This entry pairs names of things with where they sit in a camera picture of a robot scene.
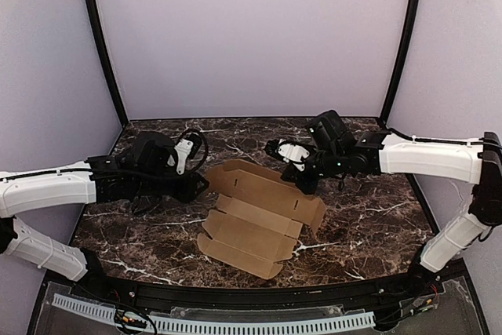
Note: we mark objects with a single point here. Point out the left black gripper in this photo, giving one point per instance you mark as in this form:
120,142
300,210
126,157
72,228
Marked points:
188,187

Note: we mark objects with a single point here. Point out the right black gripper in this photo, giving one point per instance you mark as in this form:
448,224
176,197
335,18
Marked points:
304,172

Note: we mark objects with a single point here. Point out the brown cardboard paper box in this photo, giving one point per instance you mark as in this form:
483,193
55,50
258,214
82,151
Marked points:
258,217

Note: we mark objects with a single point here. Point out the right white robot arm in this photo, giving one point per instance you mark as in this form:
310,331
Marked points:
336,153

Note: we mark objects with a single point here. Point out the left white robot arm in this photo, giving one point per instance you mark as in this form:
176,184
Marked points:
93,181

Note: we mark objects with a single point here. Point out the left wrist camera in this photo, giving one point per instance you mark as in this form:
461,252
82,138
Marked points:
186,148

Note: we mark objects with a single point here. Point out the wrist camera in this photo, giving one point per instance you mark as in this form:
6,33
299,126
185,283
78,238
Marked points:
288,152
186,148

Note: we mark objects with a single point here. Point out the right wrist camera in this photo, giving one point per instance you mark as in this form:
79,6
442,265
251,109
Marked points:
288,152

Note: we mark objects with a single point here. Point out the black front rail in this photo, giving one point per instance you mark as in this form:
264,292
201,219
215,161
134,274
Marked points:
385,296

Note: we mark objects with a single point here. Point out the right black frame post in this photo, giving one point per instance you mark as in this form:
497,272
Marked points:
400,61

